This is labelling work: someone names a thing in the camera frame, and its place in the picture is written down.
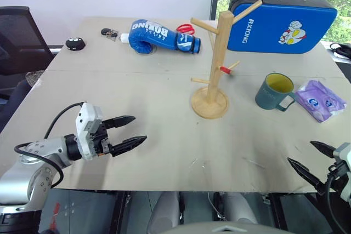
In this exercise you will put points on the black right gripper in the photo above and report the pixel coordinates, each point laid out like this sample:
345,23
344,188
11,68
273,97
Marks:
337,173

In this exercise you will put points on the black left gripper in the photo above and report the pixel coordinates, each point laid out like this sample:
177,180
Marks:
101,139

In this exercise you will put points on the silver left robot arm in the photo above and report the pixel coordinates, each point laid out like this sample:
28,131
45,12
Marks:
16,182

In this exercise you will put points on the wooden mug tree stand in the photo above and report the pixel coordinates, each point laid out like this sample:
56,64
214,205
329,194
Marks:
216,80

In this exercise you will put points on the black table leg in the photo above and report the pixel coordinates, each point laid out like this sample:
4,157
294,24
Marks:
275,209
120,212

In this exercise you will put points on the purple tissue pack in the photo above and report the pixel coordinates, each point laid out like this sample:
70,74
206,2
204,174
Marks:
315,99

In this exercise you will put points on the green mug yellow inside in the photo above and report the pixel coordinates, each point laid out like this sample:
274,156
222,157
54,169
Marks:
267,94

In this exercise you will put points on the grey rounded shape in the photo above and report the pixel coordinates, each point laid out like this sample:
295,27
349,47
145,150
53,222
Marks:
238,208

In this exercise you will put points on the black round pouch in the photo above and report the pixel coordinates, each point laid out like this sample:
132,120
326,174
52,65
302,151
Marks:
75,45

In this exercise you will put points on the bunch of keys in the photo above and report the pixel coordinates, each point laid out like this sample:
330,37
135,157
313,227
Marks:
104,31

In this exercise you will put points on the blue boxing glove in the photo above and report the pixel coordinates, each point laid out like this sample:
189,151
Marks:
164,36

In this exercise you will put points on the grey woven cushion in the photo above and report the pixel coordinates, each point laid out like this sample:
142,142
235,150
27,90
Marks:
34,77

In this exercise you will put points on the grey hump with diamond mark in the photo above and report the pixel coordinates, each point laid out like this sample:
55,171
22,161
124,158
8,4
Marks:
225,228

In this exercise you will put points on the red tape marker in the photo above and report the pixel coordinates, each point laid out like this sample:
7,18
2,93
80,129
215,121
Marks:
225,69

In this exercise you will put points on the red scissors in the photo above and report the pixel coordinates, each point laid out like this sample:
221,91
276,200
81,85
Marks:
189,31

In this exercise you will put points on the black mesh office chair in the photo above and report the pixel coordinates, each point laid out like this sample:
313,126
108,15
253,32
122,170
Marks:
16,39

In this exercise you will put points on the blue kick pad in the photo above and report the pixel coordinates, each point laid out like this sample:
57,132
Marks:
274,25

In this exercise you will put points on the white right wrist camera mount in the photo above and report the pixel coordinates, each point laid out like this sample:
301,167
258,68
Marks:
346,151

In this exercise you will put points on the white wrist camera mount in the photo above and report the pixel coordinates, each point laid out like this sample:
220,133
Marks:
85,124
346,151

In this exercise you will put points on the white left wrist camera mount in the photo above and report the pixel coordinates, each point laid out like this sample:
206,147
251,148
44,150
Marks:
85,124

